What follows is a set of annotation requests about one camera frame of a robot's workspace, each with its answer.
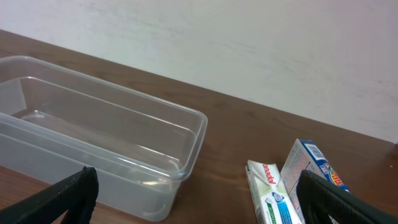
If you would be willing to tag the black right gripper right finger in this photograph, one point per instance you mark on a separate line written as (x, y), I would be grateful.
(321, 202)

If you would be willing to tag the clear plastic container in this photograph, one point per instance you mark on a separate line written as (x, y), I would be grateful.
(55, 121)

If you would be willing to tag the white Panadol box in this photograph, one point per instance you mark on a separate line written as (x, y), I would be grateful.
(269, 196)

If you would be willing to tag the blue Kool Fever box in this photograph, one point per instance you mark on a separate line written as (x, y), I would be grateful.
(305, 155)

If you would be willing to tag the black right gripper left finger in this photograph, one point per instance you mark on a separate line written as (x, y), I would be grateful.
(74, 198)

